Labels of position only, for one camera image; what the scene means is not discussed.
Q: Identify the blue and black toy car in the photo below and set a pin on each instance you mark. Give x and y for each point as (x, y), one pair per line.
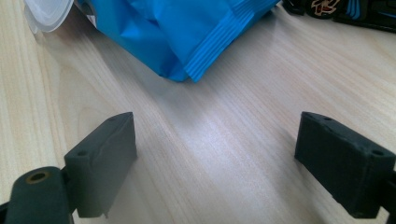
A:
(342, 11)

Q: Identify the blue wet wipes pack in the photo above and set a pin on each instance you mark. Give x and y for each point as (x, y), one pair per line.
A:
(174, 34)

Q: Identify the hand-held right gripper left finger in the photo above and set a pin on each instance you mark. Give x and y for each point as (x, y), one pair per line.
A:
(99, 161)

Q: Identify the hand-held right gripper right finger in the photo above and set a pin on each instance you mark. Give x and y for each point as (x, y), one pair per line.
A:
(339, 165)

